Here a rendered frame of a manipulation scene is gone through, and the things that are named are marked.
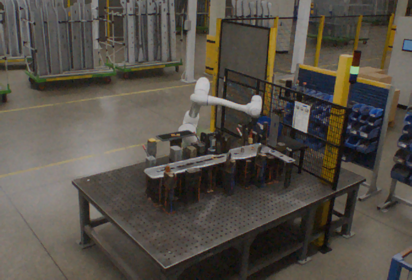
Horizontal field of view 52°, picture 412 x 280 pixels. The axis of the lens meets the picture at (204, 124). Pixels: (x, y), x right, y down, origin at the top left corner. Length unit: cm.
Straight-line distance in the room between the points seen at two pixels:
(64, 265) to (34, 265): 27
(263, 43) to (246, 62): 45
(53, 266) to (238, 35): 421
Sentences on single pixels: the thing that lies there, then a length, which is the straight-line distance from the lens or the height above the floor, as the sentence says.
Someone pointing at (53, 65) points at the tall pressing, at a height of 50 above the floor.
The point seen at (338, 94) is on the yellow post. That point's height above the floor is 163.
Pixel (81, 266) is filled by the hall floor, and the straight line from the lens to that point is 437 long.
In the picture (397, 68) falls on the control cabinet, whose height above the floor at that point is 89.
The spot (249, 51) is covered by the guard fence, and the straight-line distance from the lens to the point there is 657.
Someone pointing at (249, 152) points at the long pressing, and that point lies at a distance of 426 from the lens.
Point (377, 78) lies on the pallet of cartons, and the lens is 839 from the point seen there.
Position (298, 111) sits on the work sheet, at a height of 134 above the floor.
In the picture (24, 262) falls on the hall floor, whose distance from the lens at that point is 454.
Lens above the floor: 263
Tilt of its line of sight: 19 degrees down
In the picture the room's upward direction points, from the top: 3 degrees clockwise
